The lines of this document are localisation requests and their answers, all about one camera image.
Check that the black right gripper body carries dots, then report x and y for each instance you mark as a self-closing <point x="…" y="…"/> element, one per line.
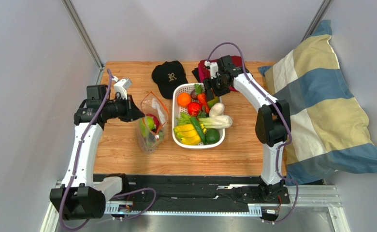
<point x="210" y="91"/>

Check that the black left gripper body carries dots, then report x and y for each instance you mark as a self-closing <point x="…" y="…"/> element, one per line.
<point x="118" y="109"/>

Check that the orange carrot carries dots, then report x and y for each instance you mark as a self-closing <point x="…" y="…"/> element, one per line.
<point x="201" y="97"/>

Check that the orange green mango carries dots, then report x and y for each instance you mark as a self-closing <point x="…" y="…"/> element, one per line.
<point x="212" y="102"/>

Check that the green apple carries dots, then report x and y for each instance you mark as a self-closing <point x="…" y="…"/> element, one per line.
<point x="146" y="125"/>

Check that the white radish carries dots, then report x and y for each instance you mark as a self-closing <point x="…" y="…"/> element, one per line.
<point x="217" y="110"/>

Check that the clear orange-zip plastic bag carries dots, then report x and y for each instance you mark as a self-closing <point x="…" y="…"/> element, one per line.
<point x="151" y="104"/>

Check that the pink dragon fruit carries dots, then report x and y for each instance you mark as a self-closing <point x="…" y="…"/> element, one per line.
<point x="155" y="120"/>

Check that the orange tangerine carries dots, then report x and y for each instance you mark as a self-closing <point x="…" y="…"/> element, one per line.
<point x="184" y="99"/>

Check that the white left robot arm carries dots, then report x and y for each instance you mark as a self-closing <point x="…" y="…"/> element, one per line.
<point x="78" y="198"/>

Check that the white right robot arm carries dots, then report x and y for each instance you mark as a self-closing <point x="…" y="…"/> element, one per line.
<point x="272" y="124"/>

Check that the dark purple mangosteen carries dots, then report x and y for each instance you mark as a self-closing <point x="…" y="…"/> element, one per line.
<point x="194" y="95"/>

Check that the dark red folded cloth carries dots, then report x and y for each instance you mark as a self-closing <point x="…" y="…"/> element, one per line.
<point x="204" y="72"/>

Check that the red tomato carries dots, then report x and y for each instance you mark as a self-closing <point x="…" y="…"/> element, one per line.
<point x="194" y="108"/>

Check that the white green bok choy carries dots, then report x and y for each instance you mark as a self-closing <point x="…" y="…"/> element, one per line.
<point x="216" y="122"/>

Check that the white plastic basket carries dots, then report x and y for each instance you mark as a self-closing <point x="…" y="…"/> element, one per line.
<point x="177" y="109"/>

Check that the green cucumber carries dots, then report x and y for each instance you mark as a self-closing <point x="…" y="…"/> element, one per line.
<point x="198" y="129"/>

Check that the green avocado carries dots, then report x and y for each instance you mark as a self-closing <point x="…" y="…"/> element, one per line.
<point x="212" y="136"/>

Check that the black baseball cap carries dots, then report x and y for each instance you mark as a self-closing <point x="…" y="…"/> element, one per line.
<point x="168" y="77"/>

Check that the yellow bananas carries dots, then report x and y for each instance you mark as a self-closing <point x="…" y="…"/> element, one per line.
<point x="187" y="135"/>

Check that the striped blue yellow pillow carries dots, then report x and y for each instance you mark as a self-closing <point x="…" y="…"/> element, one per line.
<point x="329" y="128"/>

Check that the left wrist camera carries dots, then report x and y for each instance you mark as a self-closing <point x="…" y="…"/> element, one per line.
<point x="121" y="86"/>

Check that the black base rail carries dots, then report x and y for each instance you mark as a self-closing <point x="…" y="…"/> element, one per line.
<point x="198" y="194"/>

